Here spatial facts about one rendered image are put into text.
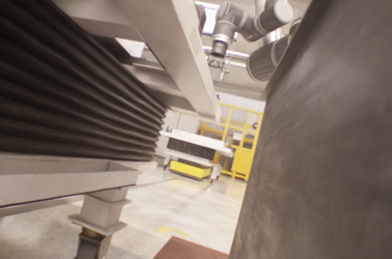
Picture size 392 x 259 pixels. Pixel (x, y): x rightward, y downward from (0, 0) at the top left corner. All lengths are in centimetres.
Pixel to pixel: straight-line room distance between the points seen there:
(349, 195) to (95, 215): 77
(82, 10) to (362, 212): 64
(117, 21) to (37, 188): 38
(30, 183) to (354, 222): 48
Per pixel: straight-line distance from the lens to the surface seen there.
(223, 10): 115
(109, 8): 62
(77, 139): 79
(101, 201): 84
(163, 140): 962
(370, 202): 23
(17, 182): 48
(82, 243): 97
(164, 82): 100
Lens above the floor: 54
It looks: 10 degrees up
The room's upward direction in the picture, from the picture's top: 16 degrees clockwise
